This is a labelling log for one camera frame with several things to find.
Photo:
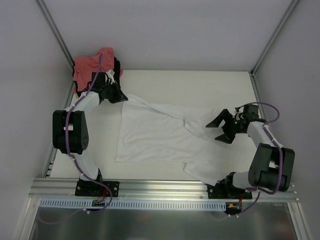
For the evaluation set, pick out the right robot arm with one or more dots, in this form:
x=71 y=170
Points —
x=250 y=180

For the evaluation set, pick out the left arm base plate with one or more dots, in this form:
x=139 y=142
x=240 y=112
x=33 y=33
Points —
x=86 y=188

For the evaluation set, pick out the frame post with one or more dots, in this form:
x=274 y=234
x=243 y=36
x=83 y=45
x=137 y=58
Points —
x=274 y=36
x=55 y=31

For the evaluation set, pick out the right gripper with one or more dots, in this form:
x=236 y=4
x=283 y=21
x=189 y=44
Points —
x=230 y=126

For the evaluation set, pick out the left frame post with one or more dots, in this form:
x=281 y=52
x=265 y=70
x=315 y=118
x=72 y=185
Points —
x=55 y=31

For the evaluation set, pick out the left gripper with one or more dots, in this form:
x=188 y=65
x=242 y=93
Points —
x=111 y=91

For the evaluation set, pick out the white slotted cable duct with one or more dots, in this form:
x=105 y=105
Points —
x=125 y=204

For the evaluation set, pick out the frame rail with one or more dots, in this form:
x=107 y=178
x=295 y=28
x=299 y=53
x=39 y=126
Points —
x=60 y=96
x=258 y=95

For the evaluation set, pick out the right side frame rail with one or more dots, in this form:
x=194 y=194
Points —
x=258 y=95

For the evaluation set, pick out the top pink folded shirt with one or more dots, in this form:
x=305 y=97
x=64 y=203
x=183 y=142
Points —
x=84 y=66

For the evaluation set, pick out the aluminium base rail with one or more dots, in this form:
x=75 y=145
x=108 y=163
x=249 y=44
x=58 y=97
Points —
x=174 y=190

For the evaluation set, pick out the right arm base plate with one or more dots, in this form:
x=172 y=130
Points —
x=221 y=191

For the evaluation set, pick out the white t shirt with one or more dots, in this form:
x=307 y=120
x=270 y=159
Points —
x=164 y=132

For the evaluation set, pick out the left side frame rail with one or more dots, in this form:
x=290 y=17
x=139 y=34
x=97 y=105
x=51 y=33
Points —
x=60 y=96

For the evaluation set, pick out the right frame post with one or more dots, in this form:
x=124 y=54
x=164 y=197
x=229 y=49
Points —
x=274 y=36

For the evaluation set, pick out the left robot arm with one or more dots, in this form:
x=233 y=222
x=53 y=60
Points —
x=69 y=126

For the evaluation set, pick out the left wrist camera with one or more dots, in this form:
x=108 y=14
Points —
x=109 y=77

